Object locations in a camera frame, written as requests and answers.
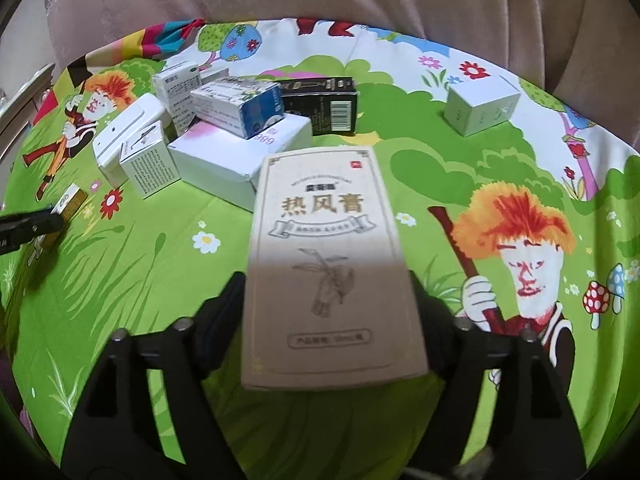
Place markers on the large flat white box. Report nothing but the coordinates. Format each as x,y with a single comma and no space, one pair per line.
220,165

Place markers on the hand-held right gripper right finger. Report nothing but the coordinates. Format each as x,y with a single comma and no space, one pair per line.
436,331

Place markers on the black box with gold print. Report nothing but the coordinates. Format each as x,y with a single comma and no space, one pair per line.
327,107

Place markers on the tall white box grey text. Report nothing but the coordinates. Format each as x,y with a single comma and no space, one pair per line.
175,90

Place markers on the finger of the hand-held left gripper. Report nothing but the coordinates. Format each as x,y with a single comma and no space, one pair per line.
30,224

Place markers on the white cube box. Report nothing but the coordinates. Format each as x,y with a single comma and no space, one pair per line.
480,107

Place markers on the small gold box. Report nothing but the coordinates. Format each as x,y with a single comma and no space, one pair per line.
67,205

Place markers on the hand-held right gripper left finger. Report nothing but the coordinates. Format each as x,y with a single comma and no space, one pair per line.
226,320

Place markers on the small plain white box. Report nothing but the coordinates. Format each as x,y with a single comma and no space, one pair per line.
215,75

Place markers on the dark blue block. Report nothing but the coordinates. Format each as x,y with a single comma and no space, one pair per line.
225,105

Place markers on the tan kraft paper box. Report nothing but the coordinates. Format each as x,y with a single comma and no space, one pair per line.
325,260

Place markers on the white rounded-corner box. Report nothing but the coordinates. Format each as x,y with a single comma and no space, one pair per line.
127,130

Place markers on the cartoon printed blanket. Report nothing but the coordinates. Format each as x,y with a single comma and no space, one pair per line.
175,285

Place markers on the white box with line drawing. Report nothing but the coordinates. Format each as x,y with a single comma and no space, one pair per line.
150,162

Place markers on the silver metal frame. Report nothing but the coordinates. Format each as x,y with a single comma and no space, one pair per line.
25,91

